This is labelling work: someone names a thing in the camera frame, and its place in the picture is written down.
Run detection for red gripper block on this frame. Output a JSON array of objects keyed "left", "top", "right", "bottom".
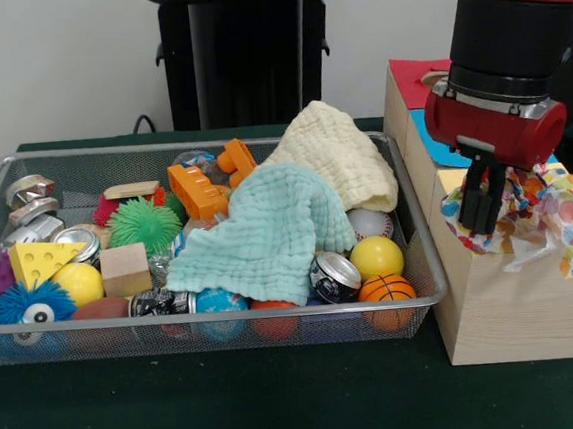
[{"left": 422, "top": 83, "right": 573, "bottom": 241}]

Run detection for colourful patterned cloth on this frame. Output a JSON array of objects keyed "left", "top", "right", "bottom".
[{"left": 436, "top": 158, "right": 573, "bottom": 290}]

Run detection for cream white waffle cloth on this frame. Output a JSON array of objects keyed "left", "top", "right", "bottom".
[{"left": 256, "top": 93, "right": 402, "bottom": 223}]

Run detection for mint green waffle cloth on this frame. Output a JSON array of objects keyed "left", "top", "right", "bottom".
[{"left": 156, "top": 159, "right": 363, "bottom": 319}]

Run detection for wooden box with three holes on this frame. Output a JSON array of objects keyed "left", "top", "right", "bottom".
[{"left": 376, "top": 43, "right": 573, "bottom": 374}]

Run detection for shallow clear mesh bin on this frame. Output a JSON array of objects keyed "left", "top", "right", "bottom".
[{"left": 0, "top": 115, "right": 454, "bottom": 374}]

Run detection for white baseball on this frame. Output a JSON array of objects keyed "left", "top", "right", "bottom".
[{"left": 346, "top": 204, "right": 396, "bottom": 243}]

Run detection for yellow ball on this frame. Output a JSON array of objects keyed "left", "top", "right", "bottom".
[{"left": 347, "top": 233, "right": 406, "bottom": 283}]

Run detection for small orange basketball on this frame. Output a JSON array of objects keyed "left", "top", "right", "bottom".
[{"left": 355, "top": 271, "right": 421, "bottom": 332}]

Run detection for blue globe ball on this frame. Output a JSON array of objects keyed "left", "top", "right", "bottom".
[{"left": 195, "top": 283, "right": 252, "bottom": 344}]

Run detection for green spiky ball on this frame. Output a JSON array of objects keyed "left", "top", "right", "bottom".
[{"left": 102, "top": 192, "right": 186, "bottom": 261}]

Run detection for plain wooden block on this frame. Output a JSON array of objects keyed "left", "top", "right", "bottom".
[{"left": 98, "top": 241, "right": 154, "bottom": 300}]

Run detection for yellow cheese wedge toy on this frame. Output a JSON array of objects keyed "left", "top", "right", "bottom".
[{"left": 7, "top": 236, "right": 93, "bottom": 291}]

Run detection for blue spiky ball with eye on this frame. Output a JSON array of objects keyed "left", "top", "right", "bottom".
[{"left": 0, "top": 276, "right": 82, "bottom": 351}]

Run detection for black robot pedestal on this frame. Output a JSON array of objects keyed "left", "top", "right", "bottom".
[{"left": 139, "top": 0, "right": 362, "bottom": 136}]

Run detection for black cable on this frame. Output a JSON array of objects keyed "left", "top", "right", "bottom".
[{"left": 130, "top": 113, "right": 159, "bottom": 136}]

